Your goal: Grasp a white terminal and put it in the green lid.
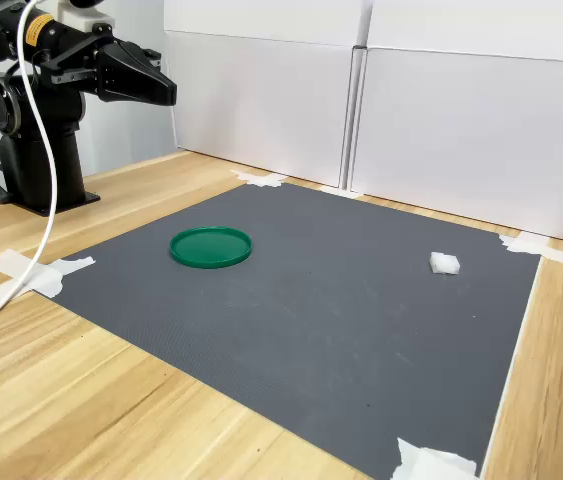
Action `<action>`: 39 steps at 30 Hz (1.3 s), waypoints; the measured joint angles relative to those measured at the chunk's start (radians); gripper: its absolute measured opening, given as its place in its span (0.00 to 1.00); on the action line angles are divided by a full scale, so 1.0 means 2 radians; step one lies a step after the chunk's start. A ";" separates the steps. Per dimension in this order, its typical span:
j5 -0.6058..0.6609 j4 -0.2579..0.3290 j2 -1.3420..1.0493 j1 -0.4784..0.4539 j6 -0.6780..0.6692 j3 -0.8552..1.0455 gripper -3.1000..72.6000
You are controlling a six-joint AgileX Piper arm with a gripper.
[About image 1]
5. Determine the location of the small white plastic terminal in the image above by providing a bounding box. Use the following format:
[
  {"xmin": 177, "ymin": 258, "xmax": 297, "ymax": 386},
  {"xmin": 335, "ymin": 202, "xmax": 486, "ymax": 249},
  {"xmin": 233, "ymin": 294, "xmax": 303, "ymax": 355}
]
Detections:
[{"xmin": 429, "ymin": 251, "xmax": 462, "ymax": 277}]

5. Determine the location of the round green lid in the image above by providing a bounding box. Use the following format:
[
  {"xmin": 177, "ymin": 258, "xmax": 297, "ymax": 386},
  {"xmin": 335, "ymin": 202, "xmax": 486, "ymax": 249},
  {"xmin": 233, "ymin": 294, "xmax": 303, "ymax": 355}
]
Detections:
[{"xmin": 169, "ymin": 226, "xmax": 253, "ymax": 270}]

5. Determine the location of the dark grey mat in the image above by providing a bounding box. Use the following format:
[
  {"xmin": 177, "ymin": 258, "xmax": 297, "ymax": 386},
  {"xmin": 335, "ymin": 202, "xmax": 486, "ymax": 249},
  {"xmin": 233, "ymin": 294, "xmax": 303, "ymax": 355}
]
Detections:
[{"xmin": 35, "ymin": 182, "xmax": 545, "ymax": 480}]

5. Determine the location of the thin white tape strip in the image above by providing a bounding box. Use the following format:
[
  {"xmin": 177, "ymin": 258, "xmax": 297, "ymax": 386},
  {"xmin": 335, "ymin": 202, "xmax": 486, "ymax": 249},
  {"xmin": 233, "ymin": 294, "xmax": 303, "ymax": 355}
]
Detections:
[{"xmin": 478, "ymin": 254, "xmax": 546, "ymax": 480}]

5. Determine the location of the white camera box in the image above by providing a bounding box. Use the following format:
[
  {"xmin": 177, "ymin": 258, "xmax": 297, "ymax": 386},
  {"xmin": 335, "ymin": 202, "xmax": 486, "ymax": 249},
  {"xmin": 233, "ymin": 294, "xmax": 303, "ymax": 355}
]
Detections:
[{"xmin": 67, "ymin": 0, "xmax": 115, "ymax": 32}]

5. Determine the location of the white camera cable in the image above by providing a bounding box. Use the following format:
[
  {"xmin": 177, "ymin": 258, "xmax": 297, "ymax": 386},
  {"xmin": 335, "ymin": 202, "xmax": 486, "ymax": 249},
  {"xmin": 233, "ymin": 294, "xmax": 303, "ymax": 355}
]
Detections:
[{"xmin": 0, "ymin": 0, "xmax": 58, "ymax": 347}]

